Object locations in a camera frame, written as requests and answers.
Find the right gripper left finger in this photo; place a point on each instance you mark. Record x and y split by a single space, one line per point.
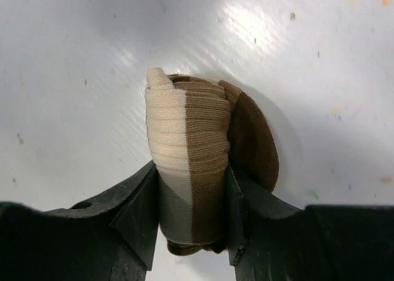
110 236

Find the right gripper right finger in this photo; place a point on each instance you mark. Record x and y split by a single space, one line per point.
269 239

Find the brown striped sock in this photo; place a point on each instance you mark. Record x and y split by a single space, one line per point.
195 128

